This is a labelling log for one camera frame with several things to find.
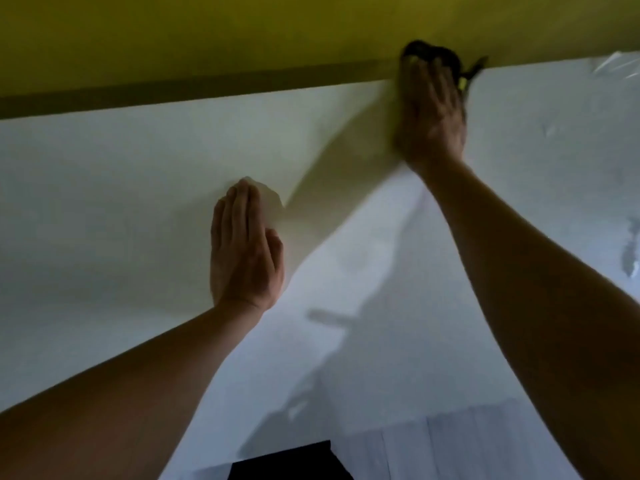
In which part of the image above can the person's left hand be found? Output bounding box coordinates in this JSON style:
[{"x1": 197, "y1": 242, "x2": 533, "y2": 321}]
[{"x1": 209, "y1": 177, "x2": 286, "y2": 313}]

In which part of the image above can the white wallpaper sheet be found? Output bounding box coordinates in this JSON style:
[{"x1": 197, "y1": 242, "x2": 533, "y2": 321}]
[{"x1": 0, "y1": 51, "x2": 640, "y2": 480}]

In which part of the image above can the white ribbed panel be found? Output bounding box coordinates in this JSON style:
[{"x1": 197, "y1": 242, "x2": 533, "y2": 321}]
[{"x1": 332, "y1": 398, "x2": 583, "y2": 480}]

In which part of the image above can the person's right forearm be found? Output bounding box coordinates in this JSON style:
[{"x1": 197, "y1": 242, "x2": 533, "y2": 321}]
[{"x1": 411, "y1": 156, "x2": 640, "y2": 480}]

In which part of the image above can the brown trim strip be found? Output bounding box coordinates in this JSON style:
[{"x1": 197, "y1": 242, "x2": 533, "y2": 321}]
[{"x1": 0, "y1": 59, "x2": 403, "y2": 120}]

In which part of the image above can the person's left forearm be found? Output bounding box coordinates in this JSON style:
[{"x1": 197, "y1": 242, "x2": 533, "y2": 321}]
[{"x1": 0, "y1": 299, "x2": 266, "y2": 480}]

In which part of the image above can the person's right hand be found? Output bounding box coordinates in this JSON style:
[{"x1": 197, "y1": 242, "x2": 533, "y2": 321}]
[{"x1": 394, "y1": 53, "x2": 469, "y2": 169}]

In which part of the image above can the black furniture top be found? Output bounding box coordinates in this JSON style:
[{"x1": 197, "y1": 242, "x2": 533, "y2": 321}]
[{"x1": 227, "y1": 440, "x2": 354, "y2": 480}]

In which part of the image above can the black smoothing tool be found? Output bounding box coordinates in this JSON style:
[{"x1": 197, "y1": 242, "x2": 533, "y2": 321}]
[{"x1": 401, "y1": 39, "x2": 489, "y2": 94}]

